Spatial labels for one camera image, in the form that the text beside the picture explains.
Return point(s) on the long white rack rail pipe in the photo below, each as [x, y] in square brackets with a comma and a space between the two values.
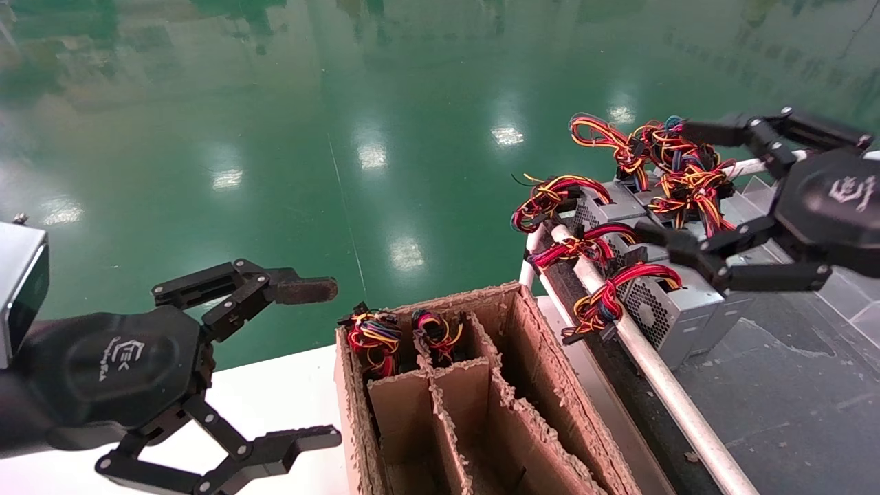
[660, 375]

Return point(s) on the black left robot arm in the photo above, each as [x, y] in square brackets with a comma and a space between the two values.
[8, 412]

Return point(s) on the white rack leg pipe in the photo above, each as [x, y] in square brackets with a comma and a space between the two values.
[528, 271]

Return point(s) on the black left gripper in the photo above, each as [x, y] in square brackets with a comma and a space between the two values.
[103, 371]

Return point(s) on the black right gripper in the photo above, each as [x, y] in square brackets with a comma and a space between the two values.
[832, 206]

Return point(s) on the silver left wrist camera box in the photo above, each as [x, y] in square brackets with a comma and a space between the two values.
[17, 275]

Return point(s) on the brown cardboard divider box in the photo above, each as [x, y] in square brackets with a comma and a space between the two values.
[543, 375]

